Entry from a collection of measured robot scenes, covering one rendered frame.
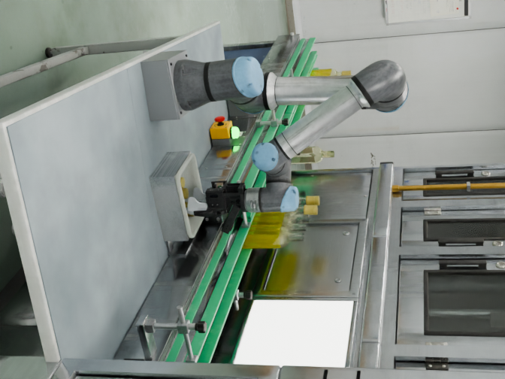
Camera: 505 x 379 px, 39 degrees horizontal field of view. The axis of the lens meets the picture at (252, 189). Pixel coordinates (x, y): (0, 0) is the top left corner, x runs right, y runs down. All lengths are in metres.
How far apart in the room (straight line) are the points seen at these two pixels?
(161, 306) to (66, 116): 0.62
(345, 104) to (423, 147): 6.78
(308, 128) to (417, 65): 6.41
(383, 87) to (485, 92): 6.54
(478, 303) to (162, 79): 1.15
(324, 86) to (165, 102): 0.47
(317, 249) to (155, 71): 0.85
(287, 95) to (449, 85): 6.36
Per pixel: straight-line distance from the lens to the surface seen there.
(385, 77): 1.96
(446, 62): 8.32
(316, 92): 2.11
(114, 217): 1.86
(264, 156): 1.94
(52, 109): 1.61
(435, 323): 2.17
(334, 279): 2.29
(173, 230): 2.14
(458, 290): 2.30
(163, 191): 2.08
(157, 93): 2.07
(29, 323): 2.48
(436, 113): 8.54
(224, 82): 2.03
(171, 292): 2.03
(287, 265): 2.39
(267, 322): 2.14
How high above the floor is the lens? 1.55
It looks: 14 degrees down
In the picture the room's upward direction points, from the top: 88 degrees clockwise
